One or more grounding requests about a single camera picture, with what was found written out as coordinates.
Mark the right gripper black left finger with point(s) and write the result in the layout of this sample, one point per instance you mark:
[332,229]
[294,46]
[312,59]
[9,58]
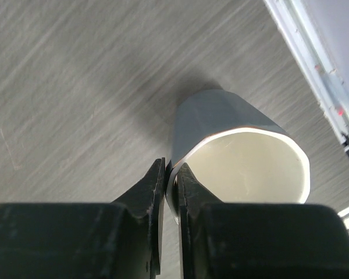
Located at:
[118,239]

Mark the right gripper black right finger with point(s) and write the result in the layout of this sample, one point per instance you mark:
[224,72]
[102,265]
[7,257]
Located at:
[257,240]

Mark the grey mug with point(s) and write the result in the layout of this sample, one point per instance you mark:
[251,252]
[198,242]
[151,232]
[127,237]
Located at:
[236,152]

